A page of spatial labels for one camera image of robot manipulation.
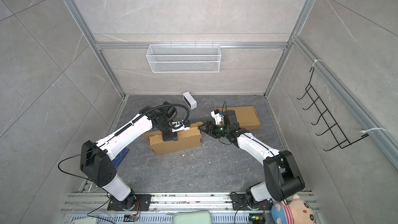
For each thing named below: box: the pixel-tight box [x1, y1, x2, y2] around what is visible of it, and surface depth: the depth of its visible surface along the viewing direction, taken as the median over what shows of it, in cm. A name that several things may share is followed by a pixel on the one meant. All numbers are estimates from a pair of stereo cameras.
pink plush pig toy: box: [271, 193, 317, 224], surface depth 66 cm
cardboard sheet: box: [141, 121, 205, 156], surface depth 80 cm
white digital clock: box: [182, 91, 197, 110], surface depth 110 cm
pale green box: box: [172, 210, 213, 224], surface depth 68 cm
